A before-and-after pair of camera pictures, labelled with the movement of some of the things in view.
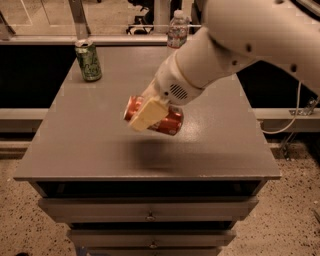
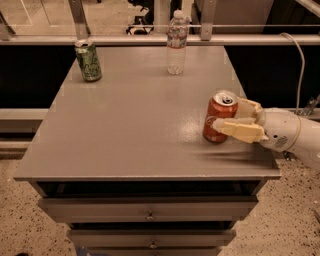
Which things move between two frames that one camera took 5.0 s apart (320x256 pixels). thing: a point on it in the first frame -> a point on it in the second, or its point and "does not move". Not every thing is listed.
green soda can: x=88 y=59 does not move
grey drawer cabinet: x=124 y=192 does not move
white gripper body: x=170 y=83 -> x=279 y=128
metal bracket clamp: x=308 y=110 does not move
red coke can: x=169 y=124 -> x=223 y=106
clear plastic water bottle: x=177 y=30 does not move
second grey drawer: x=153 y=239 does not move
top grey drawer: x=152 y=209 does not move
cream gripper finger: x=150 y=112 -> x=244 y=129
